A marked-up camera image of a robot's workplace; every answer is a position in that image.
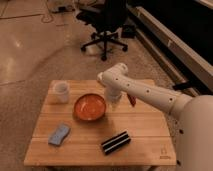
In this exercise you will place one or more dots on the wooden table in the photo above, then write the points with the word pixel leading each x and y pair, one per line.
pixel 150 144

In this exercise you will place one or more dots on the orange ceramic bowl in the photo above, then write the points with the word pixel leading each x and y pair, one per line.
pixel 89 107

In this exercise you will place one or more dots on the red chili pepper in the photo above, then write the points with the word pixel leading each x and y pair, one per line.
pixel 132 100

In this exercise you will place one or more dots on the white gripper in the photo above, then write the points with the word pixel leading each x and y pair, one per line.
pixel 113 95

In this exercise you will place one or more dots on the black office chair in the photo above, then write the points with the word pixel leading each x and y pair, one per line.
pixel 106 18

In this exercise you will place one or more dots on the small black box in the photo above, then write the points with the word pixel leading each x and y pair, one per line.
pixel 128 31

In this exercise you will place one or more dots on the white plastic cup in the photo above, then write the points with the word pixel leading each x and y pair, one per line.
pixel 61 90

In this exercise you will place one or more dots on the black white striped box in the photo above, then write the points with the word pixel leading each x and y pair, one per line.
pixel 115 142

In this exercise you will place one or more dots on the long wooden bench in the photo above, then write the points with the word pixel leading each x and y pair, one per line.
pixel 185 27

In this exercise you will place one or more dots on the blue sponge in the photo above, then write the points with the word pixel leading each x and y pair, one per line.
pixel 59 135

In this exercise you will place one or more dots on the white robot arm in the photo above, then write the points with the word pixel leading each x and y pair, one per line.
pixel 195 115

